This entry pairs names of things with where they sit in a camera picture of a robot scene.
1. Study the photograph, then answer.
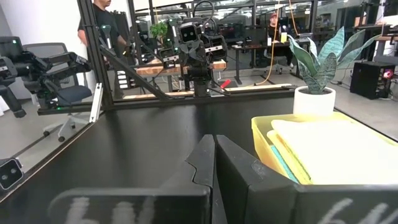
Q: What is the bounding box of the black robot gripper with camera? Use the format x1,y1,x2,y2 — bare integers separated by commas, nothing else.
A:
157,46,180,70
205,35,228,62

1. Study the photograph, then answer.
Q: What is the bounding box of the black computer tower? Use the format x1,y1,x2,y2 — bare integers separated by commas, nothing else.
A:
349,60,397,101

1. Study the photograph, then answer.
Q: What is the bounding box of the black table-level camera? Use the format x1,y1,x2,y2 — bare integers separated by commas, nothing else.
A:
0,157,25,191

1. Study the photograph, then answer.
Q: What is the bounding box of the black office desk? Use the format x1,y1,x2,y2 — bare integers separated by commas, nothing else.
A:
231,36,312,85

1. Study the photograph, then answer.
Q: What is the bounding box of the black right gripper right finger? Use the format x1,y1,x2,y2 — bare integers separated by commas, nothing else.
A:
216,134,299,224

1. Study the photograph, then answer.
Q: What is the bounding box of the orange hanging cable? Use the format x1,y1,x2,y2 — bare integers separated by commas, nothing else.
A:
254,0,300,87

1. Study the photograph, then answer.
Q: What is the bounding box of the grey office chair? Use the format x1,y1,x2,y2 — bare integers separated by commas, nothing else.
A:
22,42,94,143

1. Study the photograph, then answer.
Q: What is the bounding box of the green microfiber towel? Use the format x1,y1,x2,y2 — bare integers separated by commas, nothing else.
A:
270,119,398,186

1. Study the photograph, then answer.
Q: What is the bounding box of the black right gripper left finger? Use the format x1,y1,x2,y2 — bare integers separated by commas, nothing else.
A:
161,134,216,224

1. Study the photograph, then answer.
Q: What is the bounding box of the yellow translucent plastic bin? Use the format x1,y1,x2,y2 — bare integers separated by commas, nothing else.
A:
251,111,398,186

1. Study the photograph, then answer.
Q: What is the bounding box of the wooden workbench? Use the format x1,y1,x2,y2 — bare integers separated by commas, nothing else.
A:
134,58,228,77

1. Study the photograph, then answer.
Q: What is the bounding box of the small bushy green plant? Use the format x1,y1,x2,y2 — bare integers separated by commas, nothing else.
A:
150,21,169,42

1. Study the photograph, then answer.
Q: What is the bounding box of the white frame bracket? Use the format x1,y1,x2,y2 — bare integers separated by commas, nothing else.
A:
89,82,104,124

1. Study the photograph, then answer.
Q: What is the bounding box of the green snake plant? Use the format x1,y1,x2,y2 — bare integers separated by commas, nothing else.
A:
287,26,382,95

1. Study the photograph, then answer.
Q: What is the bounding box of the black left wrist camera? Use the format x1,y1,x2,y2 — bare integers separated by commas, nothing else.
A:
178,21,200,45

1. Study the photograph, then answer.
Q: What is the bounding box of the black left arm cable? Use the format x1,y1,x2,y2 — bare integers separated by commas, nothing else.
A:
192,0,216,27

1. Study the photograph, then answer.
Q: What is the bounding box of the person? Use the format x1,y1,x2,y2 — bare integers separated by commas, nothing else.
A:
77,0,133,101
266,12,295,68

